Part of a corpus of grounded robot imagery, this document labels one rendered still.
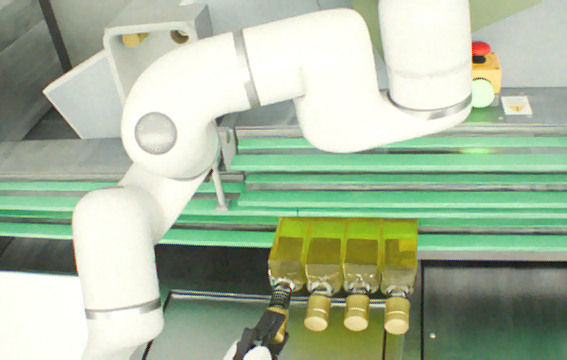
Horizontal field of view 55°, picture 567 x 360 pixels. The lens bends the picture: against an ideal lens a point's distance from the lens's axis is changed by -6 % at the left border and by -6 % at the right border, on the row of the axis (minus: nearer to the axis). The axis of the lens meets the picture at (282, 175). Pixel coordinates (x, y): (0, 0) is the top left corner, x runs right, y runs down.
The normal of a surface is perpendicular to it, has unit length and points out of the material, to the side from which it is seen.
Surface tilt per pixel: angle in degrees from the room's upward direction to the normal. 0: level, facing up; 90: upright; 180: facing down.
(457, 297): 90
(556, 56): 0
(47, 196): 90
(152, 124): 39
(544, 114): 90
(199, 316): 90
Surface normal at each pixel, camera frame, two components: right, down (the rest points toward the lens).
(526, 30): -0.18, 0.60
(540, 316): -0.15, -0.79
